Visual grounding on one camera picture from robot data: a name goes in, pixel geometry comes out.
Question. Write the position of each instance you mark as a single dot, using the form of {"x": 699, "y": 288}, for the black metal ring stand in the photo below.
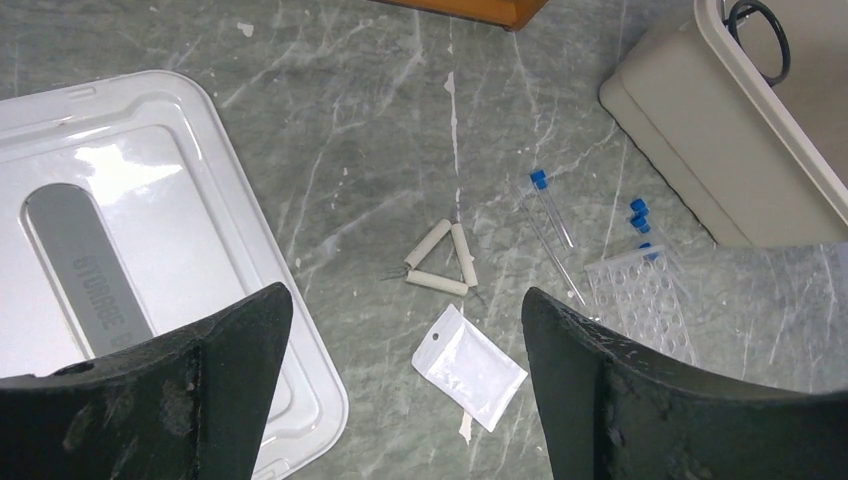
{"x": 744, "y": 8}

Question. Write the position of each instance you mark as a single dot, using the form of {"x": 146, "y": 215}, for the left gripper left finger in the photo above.
{"x": 192, "y": 403}

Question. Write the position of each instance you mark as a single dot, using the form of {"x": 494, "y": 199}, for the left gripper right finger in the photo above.
{"x": 612, "y": 408}

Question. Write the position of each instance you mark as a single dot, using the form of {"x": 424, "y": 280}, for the orange wooden shelf rack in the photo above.
{"x": 512, "y": 15}

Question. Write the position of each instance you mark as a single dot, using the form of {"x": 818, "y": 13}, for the beige plastic bin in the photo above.
{"x": 759, "y": 165}

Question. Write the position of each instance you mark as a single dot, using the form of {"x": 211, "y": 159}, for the white plastic container lid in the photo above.
{"x": 125, "y": 214}

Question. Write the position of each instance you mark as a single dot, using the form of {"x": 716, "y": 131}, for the small blue clip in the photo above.
{"x": 652, "y": 236}

